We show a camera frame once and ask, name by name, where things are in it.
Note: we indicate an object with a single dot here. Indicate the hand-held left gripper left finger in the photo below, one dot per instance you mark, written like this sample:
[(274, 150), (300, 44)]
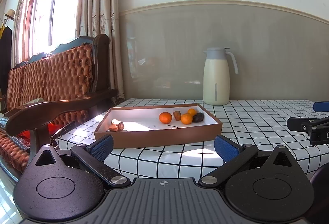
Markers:
[(103, 147)]

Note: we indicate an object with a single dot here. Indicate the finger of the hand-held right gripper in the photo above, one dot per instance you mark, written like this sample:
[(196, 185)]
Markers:
[(321, 106), (298, 123)]

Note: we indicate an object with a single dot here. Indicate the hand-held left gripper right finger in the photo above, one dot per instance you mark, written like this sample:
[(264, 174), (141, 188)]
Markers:
[(226, 148)]

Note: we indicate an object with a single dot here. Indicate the orange carrot chunk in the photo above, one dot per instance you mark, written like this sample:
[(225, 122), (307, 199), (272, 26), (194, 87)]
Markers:
[(121, 126), (112, 127)]

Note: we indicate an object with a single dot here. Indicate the orange mandarin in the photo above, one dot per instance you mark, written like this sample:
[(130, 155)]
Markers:
[(192, 111), (186, 119), (165, 117)]

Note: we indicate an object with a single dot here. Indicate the brown cardboard box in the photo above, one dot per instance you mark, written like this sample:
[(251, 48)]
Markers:
[(159, 136)]

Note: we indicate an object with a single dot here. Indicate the brown cylindrical chunk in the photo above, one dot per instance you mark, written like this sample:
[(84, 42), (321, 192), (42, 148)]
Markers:
[(176, 115)]

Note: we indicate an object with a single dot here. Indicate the white grid tablecloth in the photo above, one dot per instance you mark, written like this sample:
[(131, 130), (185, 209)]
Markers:
[(257, 116)]

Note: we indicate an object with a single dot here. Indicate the striped dark cloth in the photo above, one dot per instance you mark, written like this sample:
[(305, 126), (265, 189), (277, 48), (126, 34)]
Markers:
[(64, 128)]

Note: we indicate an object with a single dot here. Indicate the red plastic bag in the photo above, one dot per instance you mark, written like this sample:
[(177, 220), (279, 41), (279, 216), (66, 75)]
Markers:
[(38, 134)]

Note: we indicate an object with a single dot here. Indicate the cream thermos jug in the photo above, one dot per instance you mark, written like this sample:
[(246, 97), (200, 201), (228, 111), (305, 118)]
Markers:
[(216, 80)]

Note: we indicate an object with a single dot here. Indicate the light green cloth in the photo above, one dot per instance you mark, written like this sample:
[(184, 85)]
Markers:
[(34, 101)]

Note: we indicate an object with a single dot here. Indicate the wooden sofa with woven cushions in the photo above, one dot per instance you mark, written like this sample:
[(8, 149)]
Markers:
[(51, 77)]

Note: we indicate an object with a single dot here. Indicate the teal sofa cover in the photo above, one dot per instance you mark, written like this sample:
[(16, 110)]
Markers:
[(69, 42)]

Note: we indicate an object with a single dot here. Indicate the hanging dark coats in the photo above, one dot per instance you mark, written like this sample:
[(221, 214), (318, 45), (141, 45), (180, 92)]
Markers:
[(5, 59)]

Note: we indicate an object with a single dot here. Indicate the beige embroidered curtain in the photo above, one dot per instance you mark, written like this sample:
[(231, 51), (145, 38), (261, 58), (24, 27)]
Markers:
[(102, 8)]

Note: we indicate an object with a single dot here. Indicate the window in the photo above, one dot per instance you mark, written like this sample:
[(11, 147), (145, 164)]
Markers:
[(56, 8)]

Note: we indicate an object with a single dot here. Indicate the straw hat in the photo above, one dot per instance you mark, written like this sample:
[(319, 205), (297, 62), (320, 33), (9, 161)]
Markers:
[(10, 14)]

